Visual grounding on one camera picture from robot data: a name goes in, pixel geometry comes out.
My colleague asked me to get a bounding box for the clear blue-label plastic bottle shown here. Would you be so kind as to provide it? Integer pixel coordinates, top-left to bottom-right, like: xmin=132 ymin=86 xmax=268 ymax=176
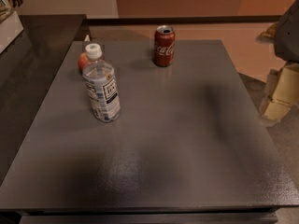
xmin=82 ymin=43 xmax=121 ymax=122

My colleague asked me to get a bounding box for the red Coca-Cola can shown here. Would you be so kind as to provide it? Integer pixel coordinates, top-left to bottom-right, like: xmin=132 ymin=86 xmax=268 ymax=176
xmin=154 ymin=25 xmax=175 ymax=67

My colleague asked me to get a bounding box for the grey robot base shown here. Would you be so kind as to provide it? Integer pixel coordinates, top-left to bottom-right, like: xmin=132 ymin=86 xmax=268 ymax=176
xmin=274 ymin=0 xmax=299 ymax=63

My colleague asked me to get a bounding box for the red apple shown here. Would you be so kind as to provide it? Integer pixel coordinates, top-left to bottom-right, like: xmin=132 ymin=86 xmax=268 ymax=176
xmin=78 ymin=52 xmax=88 ymax=70

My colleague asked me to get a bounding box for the white box on side table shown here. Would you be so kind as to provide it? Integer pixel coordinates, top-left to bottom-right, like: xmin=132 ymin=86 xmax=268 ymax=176
xmin=0 ymin=11 xmax=23 ymax=54

